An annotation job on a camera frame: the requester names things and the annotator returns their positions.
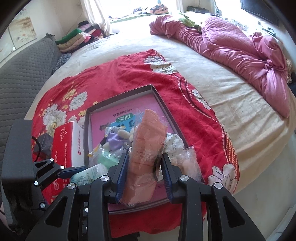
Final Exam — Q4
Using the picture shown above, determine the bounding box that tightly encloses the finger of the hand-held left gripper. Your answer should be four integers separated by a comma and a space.
33, 158, 87, 187
77, 200, 92, 241

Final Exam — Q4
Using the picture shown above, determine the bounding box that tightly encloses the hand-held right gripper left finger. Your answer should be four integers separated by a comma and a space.
25, 153, 130, 241

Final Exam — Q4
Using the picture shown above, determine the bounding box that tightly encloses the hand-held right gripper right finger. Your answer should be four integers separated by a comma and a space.
161, 153, 266, 241

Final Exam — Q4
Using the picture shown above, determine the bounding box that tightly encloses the green tissue packet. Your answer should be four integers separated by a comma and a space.
70, 163, 121, 186

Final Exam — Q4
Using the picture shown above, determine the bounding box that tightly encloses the mint green cloth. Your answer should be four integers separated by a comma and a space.
89, 148, 123, 171

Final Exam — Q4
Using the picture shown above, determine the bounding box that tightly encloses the salmon pink cloth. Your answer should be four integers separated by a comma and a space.
121, 109, 168, 207

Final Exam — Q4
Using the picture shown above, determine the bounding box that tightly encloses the white floral scrunchie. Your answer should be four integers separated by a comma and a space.
163, 133, 188, 160

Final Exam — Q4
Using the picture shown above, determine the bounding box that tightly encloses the teddy bear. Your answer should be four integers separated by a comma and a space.
99, 126, 137, 153

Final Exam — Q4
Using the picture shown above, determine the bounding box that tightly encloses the shallow grey box pink base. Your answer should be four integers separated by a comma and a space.
84, 85, 206, 214

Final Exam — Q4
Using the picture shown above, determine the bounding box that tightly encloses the red tissue pack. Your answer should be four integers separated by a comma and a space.
50, 121, 87, 204

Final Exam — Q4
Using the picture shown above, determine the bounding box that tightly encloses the small black box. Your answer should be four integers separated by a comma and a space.
32, 133, 56, 160

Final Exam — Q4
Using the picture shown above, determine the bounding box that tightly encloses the grey quilted headboard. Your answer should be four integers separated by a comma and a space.
0, 34, 62, 149

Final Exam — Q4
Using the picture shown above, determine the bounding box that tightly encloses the red floral blanket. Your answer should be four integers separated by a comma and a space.
31, 49, 240, 223

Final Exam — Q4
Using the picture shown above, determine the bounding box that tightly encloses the bed with beige sheet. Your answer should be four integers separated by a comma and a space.
23, 11, 294, 197

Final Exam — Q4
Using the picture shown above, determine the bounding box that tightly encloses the dark patterned pillow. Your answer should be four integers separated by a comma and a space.
52, 53, 73, 73

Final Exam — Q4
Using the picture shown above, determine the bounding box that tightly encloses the stack of folded clothes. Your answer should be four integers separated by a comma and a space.
55, 20, 104, 53

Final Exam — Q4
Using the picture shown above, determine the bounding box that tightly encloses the pink quilt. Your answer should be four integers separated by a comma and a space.
150, 14, 293, 118

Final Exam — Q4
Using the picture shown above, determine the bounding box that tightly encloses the white curtain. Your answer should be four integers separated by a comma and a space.
80, 0, 111, 35
176, 0, 189, 12

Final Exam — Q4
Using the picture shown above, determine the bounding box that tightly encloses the dark patterned cloth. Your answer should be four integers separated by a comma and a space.
149, 5, 169, 14

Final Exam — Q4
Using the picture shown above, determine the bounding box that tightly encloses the black set-top device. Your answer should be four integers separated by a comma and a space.
186, 6, 210, 14

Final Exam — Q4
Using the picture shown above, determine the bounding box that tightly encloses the white cluttered sideboard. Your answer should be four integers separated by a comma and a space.
187, 5, 278, 37

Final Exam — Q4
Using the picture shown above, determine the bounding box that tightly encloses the black television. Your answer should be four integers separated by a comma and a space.
240, 0, 280, 26

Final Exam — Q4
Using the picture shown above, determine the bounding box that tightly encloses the black cable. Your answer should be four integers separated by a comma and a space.
30, 134, 43, 163

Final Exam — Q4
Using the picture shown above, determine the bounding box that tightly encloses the floral wall picture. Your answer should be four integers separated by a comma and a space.
0, 9, 38, 63

